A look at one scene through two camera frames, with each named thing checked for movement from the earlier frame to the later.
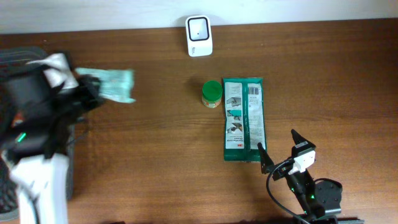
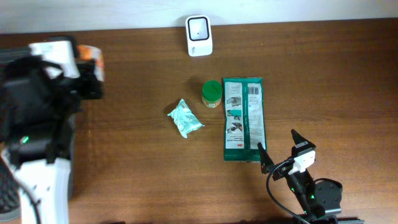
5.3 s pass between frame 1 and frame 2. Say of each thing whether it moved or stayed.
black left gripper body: stayed
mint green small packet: moved
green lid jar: stayed
